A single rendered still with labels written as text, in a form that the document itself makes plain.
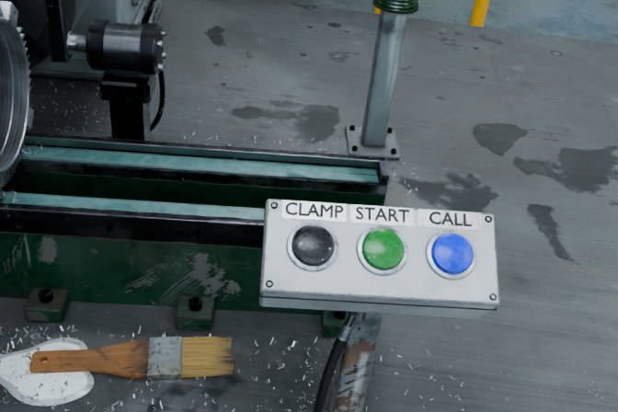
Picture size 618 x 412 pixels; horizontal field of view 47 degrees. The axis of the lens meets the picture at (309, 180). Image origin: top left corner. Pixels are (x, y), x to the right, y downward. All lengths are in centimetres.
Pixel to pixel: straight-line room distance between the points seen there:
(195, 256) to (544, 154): 64
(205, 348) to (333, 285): 30
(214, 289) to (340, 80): 60
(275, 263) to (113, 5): 76
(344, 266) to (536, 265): 50
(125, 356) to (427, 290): 37
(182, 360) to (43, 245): 19
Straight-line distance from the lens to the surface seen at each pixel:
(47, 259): 82
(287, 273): 50
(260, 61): 134
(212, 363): 77
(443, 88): 133
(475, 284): 53
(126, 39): 86
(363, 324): 58
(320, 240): 50
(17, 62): 86
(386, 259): 51
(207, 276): 79
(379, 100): 107
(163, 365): 77
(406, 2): 100
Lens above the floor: 140
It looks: 36 degrees down
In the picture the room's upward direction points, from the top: 6 degrees clockwise
